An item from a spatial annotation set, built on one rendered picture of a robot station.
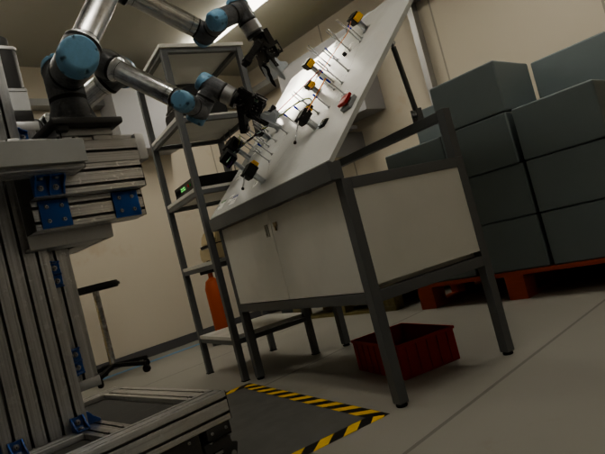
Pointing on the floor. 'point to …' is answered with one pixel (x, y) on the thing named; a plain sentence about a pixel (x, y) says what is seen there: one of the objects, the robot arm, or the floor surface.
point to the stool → (108, 332)
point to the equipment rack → (173, 61)
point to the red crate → (410, 349)
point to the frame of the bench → (373, 295)
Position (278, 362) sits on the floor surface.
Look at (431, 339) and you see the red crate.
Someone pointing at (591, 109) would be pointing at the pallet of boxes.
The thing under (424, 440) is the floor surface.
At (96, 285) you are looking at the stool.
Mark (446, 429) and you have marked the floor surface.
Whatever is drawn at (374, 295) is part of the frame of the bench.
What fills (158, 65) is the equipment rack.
